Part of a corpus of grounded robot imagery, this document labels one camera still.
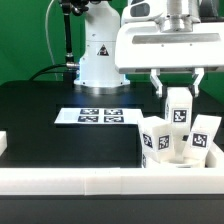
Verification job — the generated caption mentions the white cable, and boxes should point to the white cable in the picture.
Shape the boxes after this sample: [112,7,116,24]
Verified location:
[44,0,59,81]

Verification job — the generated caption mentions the black cables at base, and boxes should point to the black cables at base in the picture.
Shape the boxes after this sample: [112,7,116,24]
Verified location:
[29,63,78,82]

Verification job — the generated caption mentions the black camera stand pole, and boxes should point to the black camera stand pole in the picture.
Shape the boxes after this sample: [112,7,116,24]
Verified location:
[59,0,89,69]

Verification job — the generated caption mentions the white sheet with markers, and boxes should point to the white sheet with markers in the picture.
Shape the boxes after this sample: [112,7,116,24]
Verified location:
[55,108,143,125]

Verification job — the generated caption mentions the white round stool seat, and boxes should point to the white round stool seat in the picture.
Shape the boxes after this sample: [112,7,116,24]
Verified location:
[142,148,205,169]

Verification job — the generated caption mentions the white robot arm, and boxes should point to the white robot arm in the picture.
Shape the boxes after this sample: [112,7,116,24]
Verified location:
[115,0,224,97]

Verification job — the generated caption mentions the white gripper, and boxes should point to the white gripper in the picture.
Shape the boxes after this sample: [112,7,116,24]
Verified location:
[115,23,224,98]

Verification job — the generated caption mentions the white U-shaped fence wall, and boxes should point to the white U-shaped fence wall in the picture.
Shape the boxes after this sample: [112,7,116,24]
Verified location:
[0,130,224,196]

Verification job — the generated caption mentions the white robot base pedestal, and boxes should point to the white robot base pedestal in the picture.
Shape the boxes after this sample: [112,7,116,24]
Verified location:
[74,1,130,88]

